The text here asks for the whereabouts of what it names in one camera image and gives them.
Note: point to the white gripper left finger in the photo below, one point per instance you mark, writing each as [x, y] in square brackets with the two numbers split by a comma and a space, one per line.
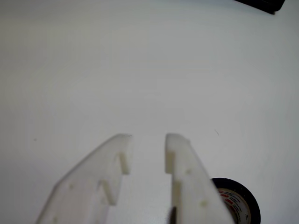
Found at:
[88, 186]

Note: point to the black flat object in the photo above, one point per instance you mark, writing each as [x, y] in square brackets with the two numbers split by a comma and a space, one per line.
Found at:
[261, 4]

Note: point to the black tape roll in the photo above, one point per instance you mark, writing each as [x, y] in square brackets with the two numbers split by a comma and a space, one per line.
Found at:
[251, 198]

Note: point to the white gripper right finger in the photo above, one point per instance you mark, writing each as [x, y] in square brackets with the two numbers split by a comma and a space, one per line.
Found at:
[194, 191]

